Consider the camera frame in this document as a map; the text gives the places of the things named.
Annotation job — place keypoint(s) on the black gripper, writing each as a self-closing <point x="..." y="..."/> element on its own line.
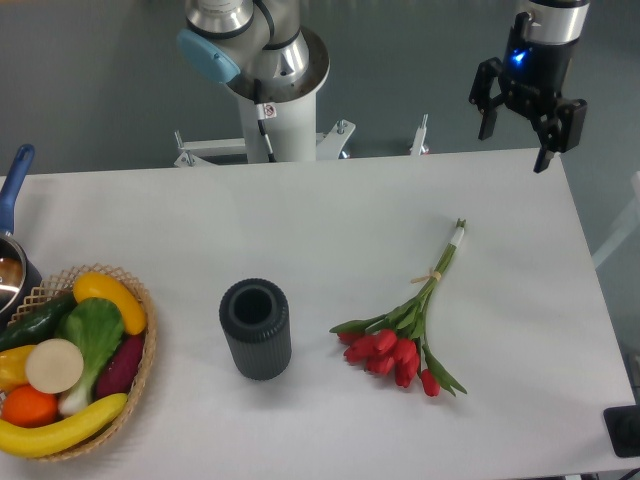
<point x="531" y="76"/>

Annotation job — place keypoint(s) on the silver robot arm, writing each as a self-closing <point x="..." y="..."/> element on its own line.
<point x="274" y="67"/>

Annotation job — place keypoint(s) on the red tulip bouquet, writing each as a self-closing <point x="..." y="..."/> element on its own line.
<point x="396" y="342"/>

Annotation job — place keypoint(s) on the black device at edge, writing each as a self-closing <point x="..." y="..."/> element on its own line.
<point x="623" y="429"/>

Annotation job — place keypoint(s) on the dark grey ribbed vase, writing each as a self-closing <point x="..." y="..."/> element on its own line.
<point x="254" y="316"/>

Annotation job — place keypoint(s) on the green bok choy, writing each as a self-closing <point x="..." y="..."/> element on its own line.
<point x="95" y="327"/>

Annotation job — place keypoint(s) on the purple sweet potato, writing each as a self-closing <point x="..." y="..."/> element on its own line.
<point x="119" y="373"/>

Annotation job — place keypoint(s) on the woven wicker basket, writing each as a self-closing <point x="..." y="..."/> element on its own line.
<point x="63" y="282"/>

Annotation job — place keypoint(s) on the green cucumber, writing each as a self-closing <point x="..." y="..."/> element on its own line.
<point x="38" y="325"/>

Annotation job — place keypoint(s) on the cream round disc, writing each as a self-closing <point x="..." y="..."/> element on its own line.
<point x="54" y="366"/>

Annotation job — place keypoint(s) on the yellow bell pepper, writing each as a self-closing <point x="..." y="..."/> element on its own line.
<point x="12" y="367"/>

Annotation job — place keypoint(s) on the orange fruit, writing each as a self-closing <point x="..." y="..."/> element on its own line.
<point x="29" y="408"/>

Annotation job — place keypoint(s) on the yellow banana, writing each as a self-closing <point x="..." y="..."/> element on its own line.
<point x="59" y="436"/>

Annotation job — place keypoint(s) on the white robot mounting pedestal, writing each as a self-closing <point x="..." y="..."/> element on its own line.
<point x="272" y="132"/>

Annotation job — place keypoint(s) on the blue handled saucepan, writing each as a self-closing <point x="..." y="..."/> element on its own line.
<point x="18" y="275"/>

